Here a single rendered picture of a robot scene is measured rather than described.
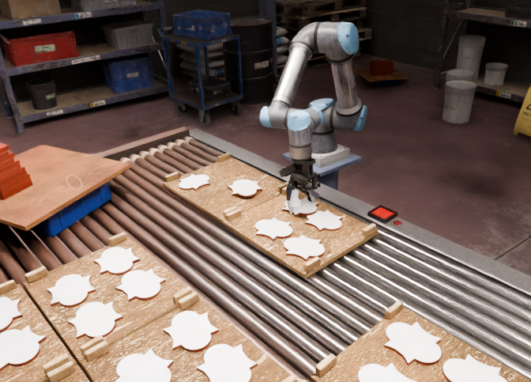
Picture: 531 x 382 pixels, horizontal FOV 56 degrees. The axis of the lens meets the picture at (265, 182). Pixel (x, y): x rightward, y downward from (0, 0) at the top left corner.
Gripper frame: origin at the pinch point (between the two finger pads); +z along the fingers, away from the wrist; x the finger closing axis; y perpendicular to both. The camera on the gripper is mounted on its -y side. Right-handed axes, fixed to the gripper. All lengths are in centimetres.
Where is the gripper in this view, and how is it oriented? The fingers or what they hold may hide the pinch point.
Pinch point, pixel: (300, 206)
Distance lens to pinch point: 180.3
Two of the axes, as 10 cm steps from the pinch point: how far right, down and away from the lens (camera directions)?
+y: 6.4, 2.6, -7.2
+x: 7.6, -3.3, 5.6
